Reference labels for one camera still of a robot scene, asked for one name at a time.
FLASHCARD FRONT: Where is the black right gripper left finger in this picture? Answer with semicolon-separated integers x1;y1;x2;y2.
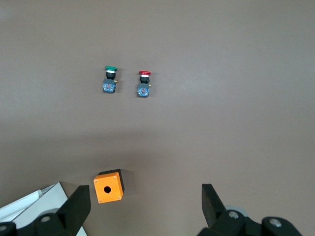
0;184;92;236

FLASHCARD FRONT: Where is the orange button enclosure box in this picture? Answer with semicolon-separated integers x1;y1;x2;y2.
93;168;126;205

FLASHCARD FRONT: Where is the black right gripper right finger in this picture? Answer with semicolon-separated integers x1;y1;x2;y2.
196;183;304;236

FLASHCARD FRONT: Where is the green mushroom push button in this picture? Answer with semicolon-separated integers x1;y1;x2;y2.
101;64;119;93

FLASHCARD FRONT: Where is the red mushroom push button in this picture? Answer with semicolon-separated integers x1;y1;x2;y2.
135;70;152;97

